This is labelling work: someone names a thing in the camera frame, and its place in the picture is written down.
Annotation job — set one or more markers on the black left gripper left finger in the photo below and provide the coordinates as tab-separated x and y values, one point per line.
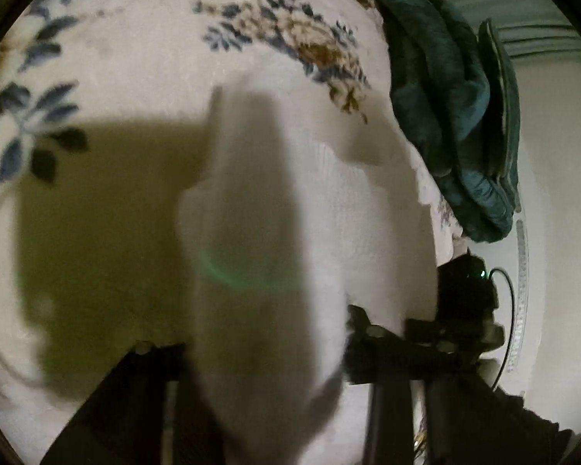
146	411

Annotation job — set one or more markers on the dark green folded blanket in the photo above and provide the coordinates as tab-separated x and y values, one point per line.
455	95

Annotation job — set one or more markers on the striped grey-green curtain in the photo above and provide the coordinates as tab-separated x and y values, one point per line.
527	28

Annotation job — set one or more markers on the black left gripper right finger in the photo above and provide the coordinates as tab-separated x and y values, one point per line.
398	374

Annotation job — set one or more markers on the white bed headboard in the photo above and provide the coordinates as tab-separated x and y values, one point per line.
521	298

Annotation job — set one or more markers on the white knitted small garment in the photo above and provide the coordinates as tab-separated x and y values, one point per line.
302	213

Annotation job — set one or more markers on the floral cream bed blanket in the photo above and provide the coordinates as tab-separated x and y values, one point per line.
104	127

